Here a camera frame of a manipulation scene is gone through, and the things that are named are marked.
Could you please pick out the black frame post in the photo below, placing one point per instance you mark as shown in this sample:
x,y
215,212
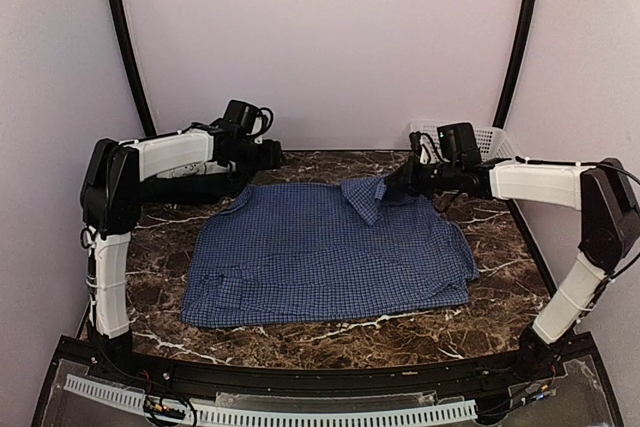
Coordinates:
x,y
520,40
129,61

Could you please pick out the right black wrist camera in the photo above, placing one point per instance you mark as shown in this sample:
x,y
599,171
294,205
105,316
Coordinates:
x,y
453,144

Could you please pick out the black curved front rail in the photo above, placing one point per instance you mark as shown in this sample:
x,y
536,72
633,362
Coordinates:
x,y
490,379

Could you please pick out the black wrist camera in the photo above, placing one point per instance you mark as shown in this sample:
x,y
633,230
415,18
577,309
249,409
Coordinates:
x,y
453,144
246,121

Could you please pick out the blue checkered shirt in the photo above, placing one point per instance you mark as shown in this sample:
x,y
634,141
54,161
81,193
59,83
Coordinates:
x,y
312,252

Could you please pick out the white plastic laundry basket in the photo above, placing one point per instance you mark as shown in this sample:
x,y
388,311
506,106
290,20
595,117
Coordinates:
x,y
492,142

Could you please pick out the right black frame post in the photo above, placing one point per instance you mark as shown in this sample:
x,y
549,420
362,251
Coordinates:
x,y
520,40

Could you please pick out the dark green plaid garment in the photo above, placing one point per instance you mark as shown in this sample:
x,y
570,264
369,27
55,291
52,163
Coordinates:
x,y
195,189

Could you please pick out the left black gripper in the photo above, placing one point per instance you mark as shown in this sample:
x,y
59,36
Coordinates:
x,y
272,159

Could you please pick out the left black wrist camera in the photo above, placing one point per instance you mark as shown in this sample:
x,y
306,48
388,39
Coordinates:
x,y
246,121

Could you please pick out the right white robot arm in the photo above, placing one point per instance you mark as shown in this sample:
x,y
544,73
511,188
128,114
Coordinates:
x,y
600,191

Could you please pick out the white slotted cable duct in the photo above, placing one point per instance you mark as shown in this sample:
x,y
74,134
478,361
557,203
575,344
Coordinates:
x,y
253,410

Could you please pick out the left black frame post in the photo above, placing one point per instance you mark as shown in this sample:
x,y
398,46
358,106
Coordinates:
x,y
129,61

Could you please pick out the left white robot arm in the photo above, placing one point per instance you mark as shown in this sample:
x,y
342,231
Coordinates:
x,y
198,165

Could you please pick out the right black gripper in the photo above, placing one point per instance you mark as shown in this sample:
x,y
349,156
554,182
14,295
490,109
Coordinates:
x,y
409,177

